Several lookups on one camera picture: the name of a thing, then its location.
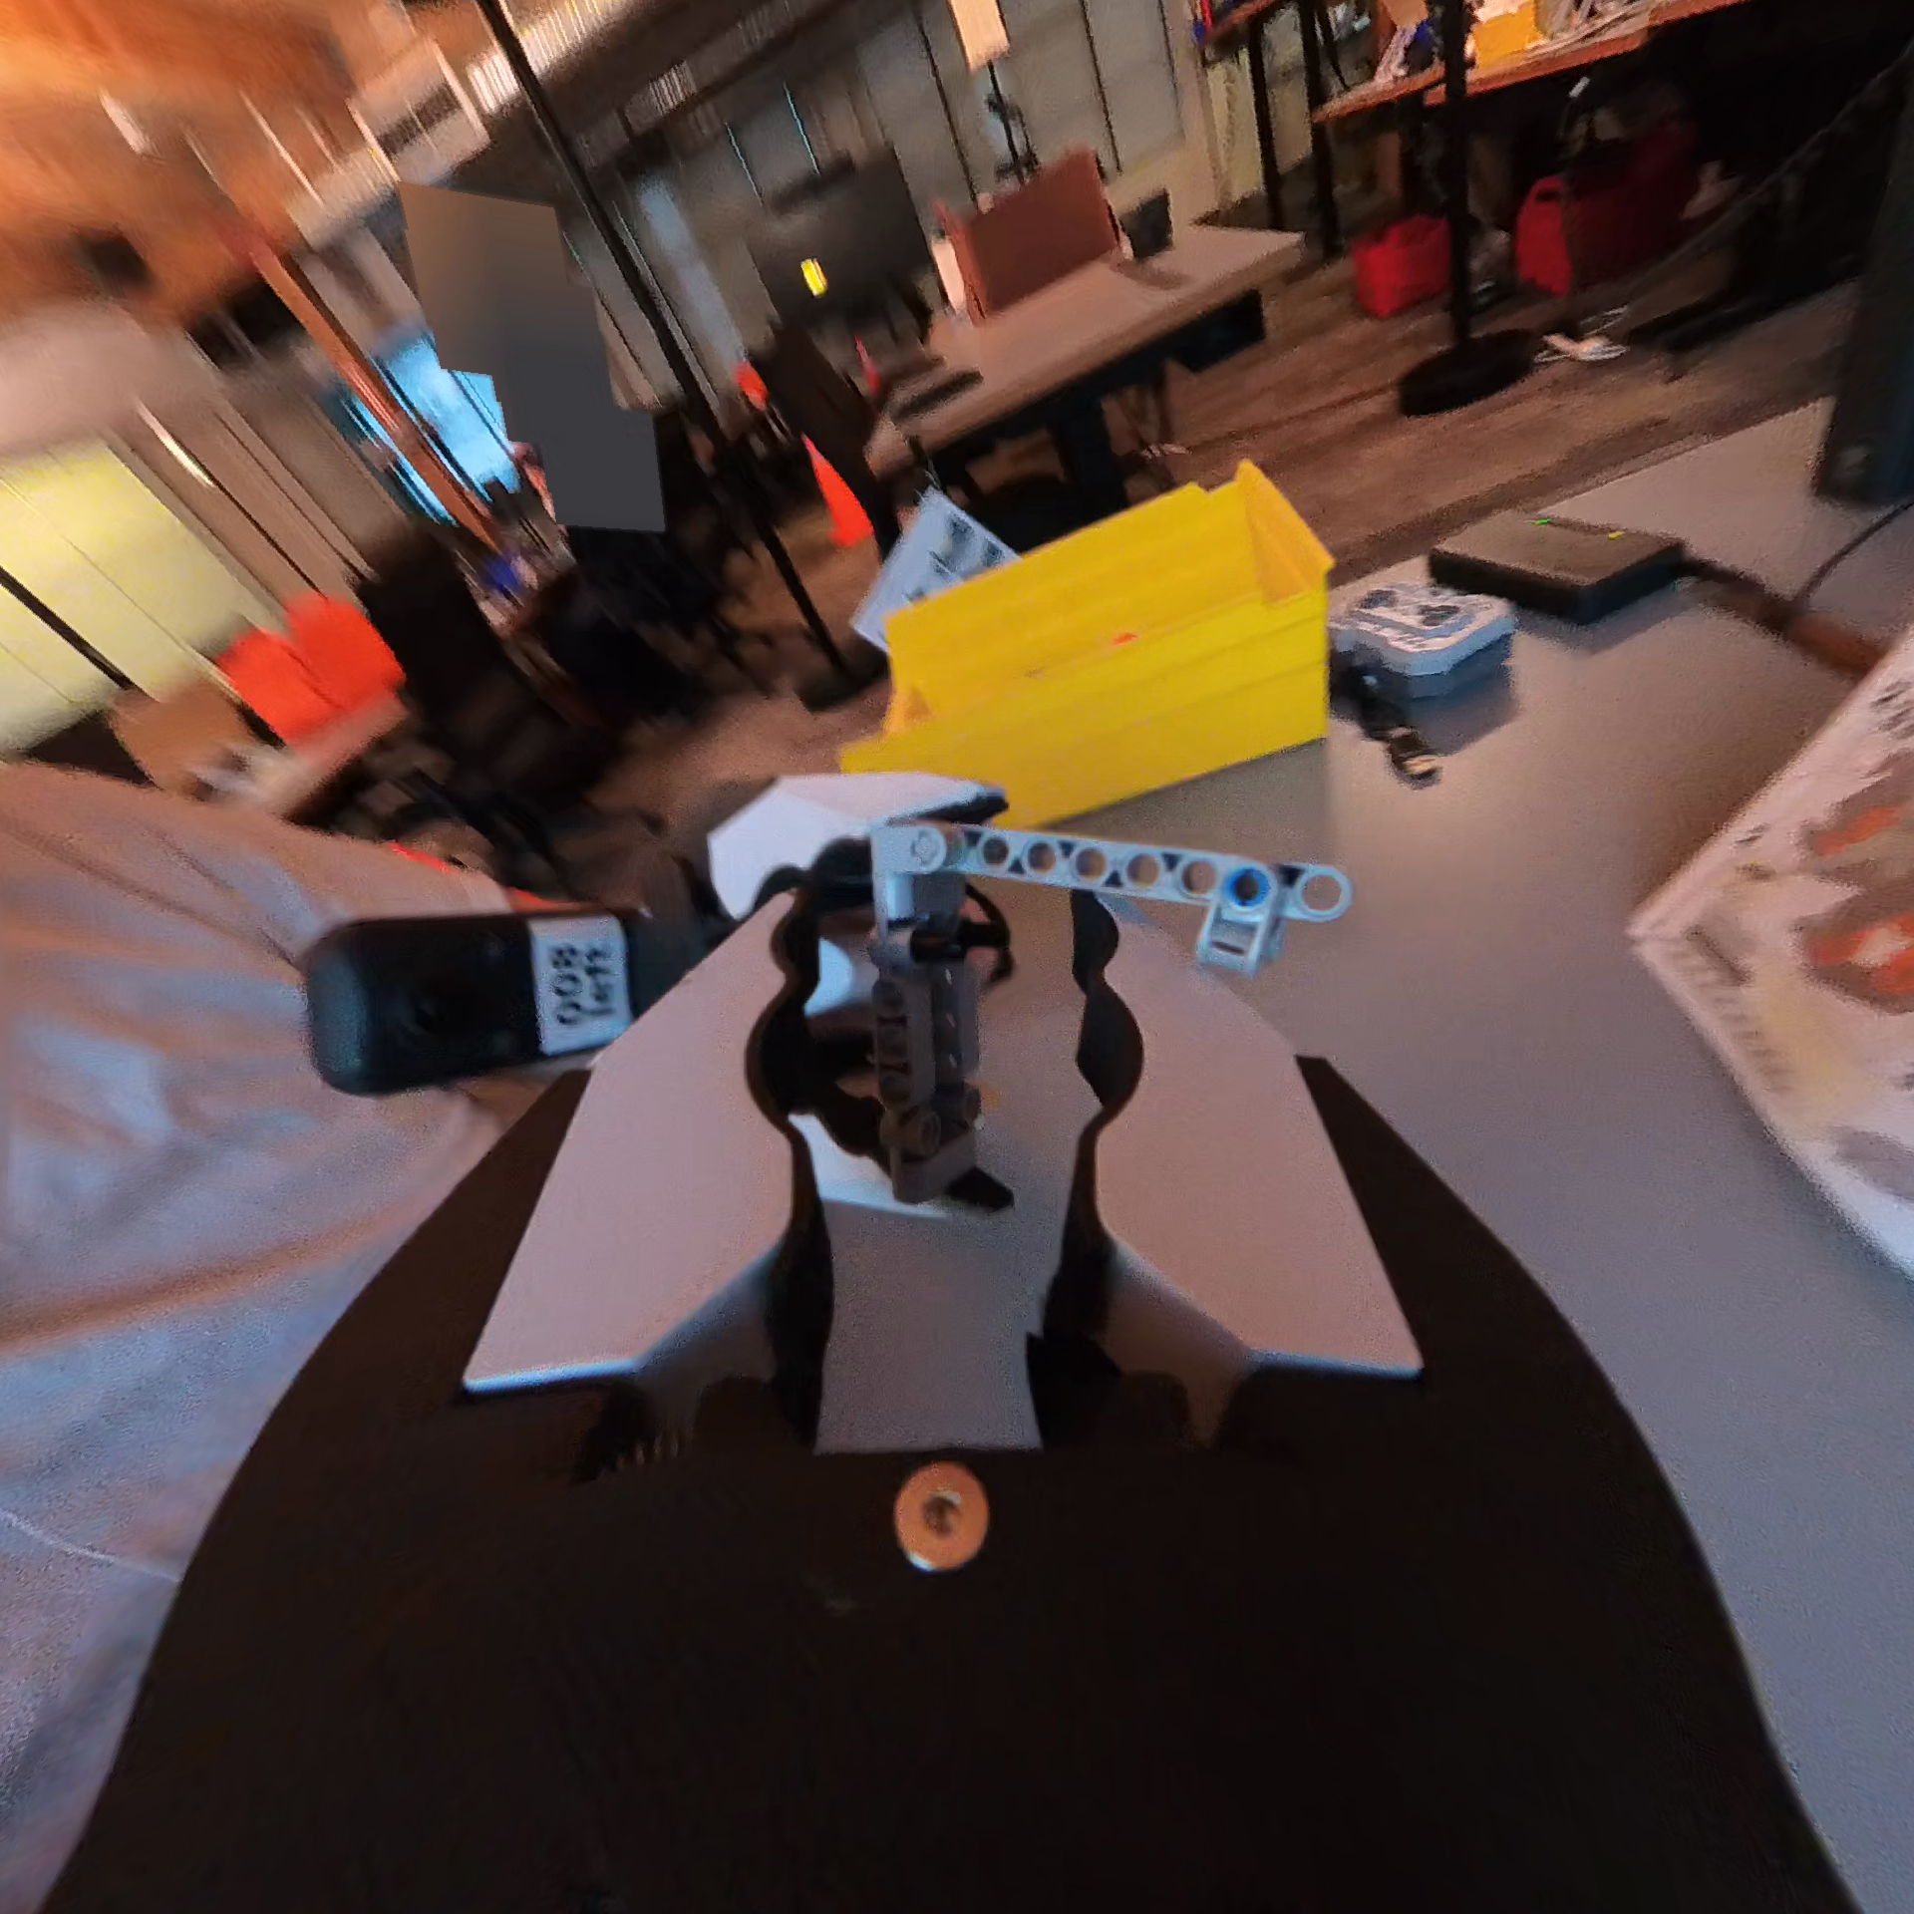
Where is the grey background table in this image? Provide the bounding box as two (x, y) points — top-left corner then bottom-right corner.
(868, 224), (1306, 459)

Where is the person's white shirt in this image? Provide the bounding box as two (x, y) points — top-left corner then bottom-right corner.
(0, 763), (606, 1914)

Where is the dark monitor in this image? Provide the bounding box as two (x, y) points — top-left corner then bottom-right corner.
(1813, 46), (1914, 507)

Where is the small red bag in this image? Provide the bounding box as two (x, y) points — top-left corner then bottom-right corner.
(1352, 214), (1461, 319)

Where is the white printed cardboard box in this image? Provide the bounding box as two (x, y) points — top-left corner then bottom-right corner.
(1627, 637), (1914, 1281)

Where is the orange traffic cone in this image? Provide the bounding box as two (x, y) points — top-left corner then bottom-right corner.
(802, 434), (877, 551)

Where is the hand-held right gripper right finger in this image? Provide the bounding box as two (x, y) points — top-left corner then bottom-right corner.
(1038, 894), (1425, 1451)

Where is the brown cable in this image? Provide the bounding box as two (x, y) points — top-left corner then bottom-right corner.
(1676, 557), (1897, 680)

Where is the grey toy brick assembly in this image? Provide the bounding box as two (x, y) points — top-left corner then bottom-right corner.
(868, 821), (1356, 1211)

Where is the large red bag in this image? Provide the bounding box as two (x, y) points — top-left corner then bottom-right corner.
(1512, 124), (1702, 298)

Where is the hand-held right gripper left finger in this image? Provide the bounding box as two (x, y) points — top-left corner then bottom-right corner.
(460, 894), (835, 1457)

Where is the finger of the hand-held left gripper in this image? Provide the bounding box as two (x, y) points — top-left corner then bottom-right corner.
(706, 770), (1007, 919)

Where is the black slanted pole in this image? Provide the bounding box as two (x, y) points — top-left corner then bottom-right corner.
(479, 0), (883, 710)

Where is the printed paper sheet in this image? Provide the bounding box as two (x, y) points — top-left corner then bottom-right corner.
(849, 490), (1020, 652)

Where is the orange chair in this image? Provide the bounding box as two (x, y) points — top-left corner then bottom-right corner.
(213, 590), (407, 745)

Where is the brown cardboard box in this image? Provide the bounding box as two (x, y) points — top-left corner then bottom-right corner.
(938, 151), (1125, 324)

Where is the wooden workbench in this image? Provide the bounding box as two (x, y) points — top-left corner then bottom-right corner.
(1311, 0), (1914, 125)

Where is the yellow plastic bin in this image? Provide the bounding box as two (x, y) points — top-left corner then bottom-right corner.
(840, 461), (1335, 828)

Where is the black flat box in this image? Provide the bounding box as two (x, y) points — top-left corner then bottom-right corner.
(1425, 513), (1687, 624)

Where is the black stand with round base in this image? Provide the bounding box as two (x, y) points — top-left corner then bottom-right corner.
(1396, 0), (1544, 420)

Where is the black strap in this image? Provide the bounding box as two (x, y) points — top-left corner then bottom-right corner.
(1335, 670), (1447, 783)

